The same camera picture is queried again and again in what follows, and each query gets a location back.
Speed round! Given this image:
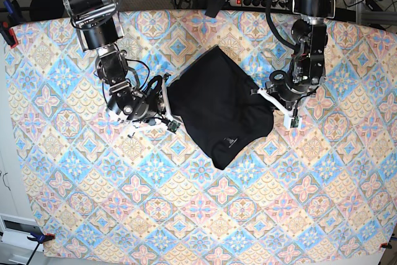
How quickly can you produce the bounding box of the white power strip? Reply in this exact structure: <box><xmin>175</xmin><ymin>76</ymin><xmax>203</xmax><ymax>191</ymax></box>
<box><xmin>229</xmin><ymin>0</ymin><xmax>292</xmax><ymax>10</ymax></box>

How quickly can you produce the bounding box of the patterned tablecloth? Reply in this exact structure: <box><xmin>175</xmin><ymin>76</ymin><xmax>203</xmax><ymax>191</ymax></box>
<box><xmin>3</xmin><ymin>19</ymin><xmax>396</xmax><ymax>264</ymax></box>

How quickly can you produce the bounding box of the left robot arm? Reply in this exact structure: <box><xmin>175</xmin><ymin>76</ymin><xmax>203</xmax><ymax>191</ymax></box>
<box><xmin>256</xmin><ymin>0</ymin><xmax>336</xmax><ymax>128</ymax></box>

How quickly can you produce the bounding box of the blue clamp upper left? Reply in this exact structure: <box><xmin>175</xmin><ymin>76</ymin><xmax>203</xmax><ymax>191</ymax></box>
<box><xmin>1</xmin><ymin>0</ymin><xmax>19</xmax><ymax>48</ymax></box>

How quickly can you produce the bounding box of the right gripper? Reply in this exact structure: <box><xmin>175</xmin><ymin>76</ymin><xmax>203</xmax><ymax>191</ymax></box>
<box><xmin>130</xmin><ymin>73</ymin><xmax>182</xmax><ymax>132</ymax></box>

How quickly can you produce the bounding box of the white cabinet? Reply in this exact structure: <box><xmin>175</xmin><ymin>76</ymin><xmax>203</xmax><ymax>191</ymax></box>
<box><xmin>0</xmin><ymin>38</ymin><xmax>47</xmax><ymax>265</ymax></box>

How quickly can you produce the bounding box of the blue clamp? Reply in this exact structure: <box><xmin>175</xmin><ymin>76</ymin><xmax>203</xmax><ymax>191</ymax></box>
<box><xmin>26</xmin><ymin>232</ymin><xmax>55</xmax><ymax>265</ymax></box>
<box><xmin>1</xmin><ymin>0</ymin><xmax>19</xmax><ymax>48</ymax></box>

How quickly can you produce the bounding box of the orange clamp lower right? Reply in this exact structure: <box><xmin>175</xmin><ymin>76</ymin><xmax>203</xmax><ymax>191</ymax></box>
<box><xmin>380</xmin><ymin>243</ymin><xmax>393</xmax><ymax>249</ymax></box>

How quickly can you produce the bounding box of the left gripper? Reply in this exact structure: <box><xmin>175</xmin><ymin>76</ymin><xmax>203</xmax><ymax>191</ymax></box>
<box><xmin>251</xmin><ymin>71</ymin><xmax>313</xmax><ymax>118</ymax></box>

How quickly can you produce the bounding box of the blue clamp lower left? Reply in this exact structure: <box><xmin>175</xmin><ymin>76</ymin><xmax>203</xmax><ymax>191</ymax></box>
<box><xmin>26</xmin><ymin>232</ymin><xmax>55</xmax><ymax>265</ymax></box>

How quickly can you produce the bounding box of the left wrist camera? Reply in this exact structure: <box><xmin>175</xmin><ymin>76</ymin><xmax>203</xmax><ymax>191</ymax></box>
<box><xmin>283</xmin><ymin>114</ymin><xmax>303</xmax><ymax>130</ymax></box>

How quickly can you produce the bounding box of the black perforated strap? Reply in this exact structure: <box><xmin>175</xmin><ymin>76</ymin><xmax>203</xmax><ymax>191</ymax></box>
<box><xmin>204</xmin><ymin>0</ymin><xmax>232</xmax><ymax>17</ymax></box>

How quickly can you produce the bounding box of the round black stand base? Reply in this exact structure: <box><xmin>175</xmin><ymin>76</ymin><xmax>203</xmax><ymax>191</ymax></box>
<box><xmin>29</xmin><ymin>0</ymin><xmax>65</xmax><ymax>21</ymax></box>

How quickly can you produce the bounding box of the black T-shirt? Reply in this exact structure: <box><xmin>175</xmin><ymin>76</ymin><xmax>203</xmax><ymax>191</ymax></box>
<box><xmin>167</xmin><ymin>46</ymin><xmax>274</xmax><ymax>170</ymax></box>

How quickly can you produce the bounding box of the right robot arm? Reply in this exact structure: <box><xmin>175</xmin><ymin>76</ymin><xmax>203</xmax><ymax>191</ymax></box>
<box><xmin>63</xmin><ymin>0</ymin><xmax>181</xmax><ymax>133</ymax></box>

